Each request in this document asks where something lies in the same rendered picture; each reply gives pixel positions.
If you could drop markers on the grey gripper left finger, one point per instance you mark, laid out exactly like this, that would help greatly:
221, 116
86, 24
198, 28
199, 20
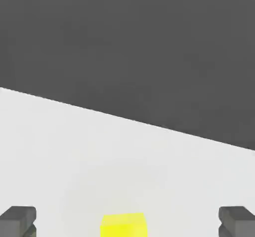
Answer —
16, 220

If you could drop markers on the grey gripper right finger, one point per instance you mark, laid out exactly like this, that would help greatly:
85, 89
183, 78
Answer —
238, 220

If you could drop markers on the small yellow cube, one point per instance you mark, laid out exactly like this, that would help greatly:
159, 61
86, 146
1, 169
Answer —
123, 226

